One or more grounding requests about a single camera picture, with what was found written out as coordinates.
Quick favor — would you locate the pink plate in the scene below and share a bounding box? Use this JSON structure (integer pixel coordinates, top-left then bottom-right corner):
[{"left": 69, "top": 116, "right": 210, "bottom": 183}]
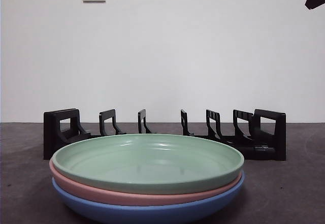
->
[{"left": 49, "top": 157, "right": 245, "bottom": 207}]

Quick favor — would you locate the blue plate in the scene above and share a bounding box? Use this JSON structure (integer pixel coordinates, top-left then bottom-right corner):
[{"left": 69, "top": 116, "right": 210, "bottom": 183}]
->
[{"left": 51, "top": 171, "right": 246, "bottom": 224}]

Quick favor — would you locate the pale green plate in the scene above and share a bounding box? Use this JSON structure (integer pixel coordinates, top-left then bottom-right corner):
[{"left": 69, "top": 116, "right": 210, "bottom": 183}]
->
[{"left": 51, "top": 133, "right": 245, "bottom": 195}]

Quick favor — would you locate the black plate rack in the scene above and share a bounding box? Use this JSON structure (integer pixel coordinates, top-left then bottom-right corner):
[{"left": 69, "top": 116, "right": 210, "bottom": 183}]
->
[{"left": 43, "top": 108, "right": 287, "bottom": 162}]

